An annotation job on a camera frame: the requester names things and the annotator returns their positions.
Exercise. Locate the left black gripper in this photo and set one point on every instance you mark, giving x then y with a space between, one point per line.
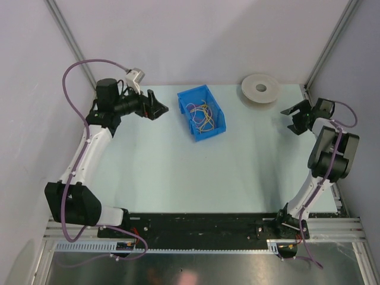
143 104

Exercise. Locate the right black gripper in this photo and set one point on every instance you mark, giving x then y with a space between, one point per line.
303 106

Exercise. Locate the grey cable spool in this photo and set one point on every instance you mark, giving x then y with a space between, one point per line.
261 89

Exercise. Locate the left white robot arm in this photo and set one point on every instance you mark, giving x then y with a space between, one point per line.
70 199

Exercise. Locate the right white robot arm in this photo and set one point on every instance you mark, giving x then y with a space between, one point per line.
330 160

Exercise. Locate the blue plastic bin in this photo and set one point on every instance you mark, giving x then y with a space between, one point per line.
203 114

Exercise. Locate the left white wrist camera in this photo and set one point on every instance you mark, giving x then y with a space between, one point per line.
133 78

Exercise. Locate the right aluminium frame post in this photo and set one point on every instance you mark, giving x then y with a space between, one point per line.
343 21

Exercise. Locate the aluminium frame post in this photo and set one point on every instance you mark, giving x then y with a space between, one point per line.
343 21
68 36

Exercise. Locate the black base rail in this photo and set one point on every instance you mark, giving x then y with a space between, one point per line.
207 231

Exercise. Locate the left aluminium frame post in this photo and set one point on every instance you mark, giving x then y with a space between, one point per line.
68 36

